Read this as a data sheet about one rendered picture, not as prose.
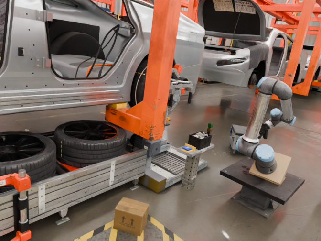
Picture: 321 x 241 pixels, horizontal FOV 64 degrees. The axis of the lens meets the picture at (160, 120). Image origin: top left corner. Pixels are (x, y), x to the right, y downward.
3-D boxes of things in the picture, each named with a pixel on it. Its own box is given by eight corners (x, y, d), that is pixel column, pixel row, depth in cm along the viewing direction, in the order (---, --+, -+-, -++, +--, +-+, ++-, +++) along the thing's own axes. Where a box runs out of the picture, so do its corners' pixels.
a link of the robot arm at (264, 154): (269, 170, 231) (268, 161, 218) (251, 161, 241) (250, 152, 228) (277, 157, 235) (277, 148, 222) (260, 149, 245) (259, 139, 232)
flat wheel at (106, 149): (85, 135, 292) (86, 115, 286) (136, 151, 269) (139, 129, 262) (37, 154, 234) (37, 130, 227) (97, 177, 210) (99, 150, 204)
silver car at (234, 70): (248, 73, 957) (258, 28, 910) (302, 83, 845) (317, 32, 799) (162, 74, 587) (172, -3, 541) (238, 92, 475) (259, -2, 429)
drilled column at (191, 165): (186, 183, 272) (193, 147, 260) (194, 188, 266) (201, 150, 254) (180, 186, 265) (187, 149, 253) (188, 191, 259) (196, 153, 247)
